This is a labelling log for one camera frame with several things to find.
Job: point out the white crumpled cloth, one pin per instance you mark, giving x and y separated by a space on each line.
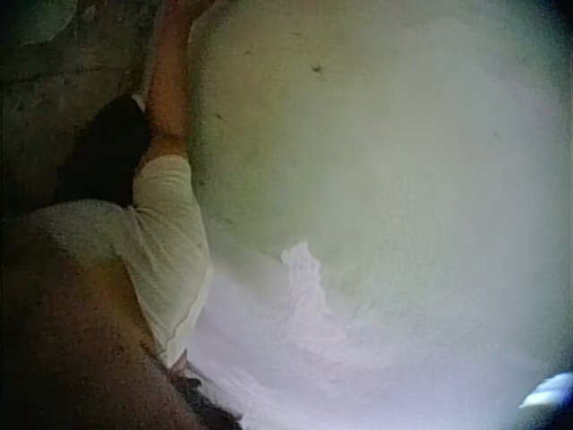
309 277

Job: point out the round pale green basin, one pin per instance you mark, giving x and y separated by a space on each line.
42 18

